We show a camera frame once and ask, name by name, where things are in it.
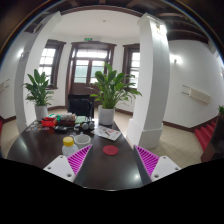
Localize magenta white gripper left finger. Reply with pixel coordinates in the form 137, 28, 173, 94
44, 145, 92, 182

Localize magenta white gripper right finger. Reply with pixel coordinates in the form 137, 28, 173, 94
134, 145, 180, 182

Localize clear bottle yellow cap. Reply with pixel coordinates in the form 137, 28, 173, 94
62, 136, 78, 156

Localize white speckled mug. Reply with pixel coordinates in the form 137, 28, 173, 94
72, 134, 91, 149

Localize black flat device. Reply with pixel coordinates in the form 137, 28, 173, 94
54, 126, 67, 132

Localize black headphones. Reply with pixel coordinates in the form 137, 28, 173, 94
75, 121, 95, 131

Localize red round coaster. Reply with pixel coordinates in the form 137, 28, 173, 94
103, 145, 118, 156

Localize basket with small items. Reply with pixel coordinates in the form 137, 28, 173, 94
57, 113, 76, 127

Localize green book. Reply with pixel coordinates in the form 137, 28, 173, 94
75, 116, 87, 124

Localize red box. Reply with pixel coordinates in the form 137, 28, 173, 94
41, 117, 57, 127

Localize paper booklet on table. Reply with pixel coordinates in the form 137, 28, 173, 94
92, 126, 121, 141

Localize black chair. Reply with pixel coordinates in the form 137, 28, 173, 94
68, 94, 94, 118

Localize potted plant on floor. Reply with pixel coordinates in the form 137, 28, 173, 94
23, 69, 54, 121

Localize potted plant on table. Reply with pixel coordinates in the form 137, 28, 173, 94
91, 63, 141, 126

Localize wooden double door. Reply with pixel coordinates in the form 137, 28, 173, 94
66, 41, 116, 97

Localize white wall radiator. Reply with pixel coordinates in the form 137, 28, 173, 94
182, 85, 211, 104

